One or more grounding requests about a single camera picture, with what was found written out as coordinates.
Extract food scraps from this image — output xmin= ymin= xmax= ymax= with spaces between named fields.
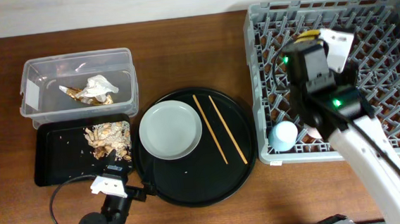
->
xmin=84 ymin=121 xmax=132 ymax=161

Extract grey round plate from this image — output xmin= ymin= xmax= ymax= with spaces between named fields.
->
xmin=139 ymin=100 xmax=203 ymax=161

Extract pink cup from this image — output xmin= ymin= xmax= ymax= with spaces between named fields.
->
xmin=304 ymin=125 xmax=323 ymax=139

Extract blue cup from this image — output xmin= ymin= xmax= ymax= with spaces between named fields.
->
xmin=268 ymin=120 xmax=298 ymax=152

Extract white napkin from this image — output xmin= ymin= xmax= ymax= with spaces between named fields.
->
xmin=80 ymin=75 xmax=119 ymax=97

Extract wooden chopstick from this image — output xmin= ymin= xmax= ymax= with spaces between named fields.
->
xmin=192 ymin=94 xmax=228 ymax=165
xmin=208 ymin=95 xmax=248 ymax=165

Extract yellow bowl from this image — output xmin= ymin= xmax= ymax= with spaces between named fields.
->
xmin=294 ymin=30 xmax=321 ymax=43

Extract gold brown wrapper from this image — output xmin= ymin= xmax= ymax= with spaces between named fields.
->
xmin=58 ymin=86 xmax=114 ymax=106

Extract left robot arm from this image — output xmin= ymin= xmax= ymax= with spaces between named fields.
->
xmin=79 ymin=151 xmax=156 ymax=224

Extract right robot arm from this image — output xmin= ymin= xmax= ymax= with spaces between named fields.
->
xmin=281 ymin=40 xmax=400 ymax=224

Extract grey dishwasher rack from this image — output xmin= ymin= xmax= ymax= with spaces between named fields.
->
xmin=244 ymin=0 xmax=400 ymax=166

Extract black rectangular tray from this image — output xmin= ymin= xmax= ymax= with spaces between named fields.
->
xmin=35 ymin=113 xmax=130 ymax=187

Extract round black serving tray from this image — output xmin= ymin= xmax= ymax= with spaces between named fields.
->
xmin=132 ymin=87 xmax=258 ymax=207

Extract clear plastic bin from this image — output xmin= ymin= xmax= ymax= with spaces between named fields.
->
xmin=20 ymin=47 xmax=139 ymax=128

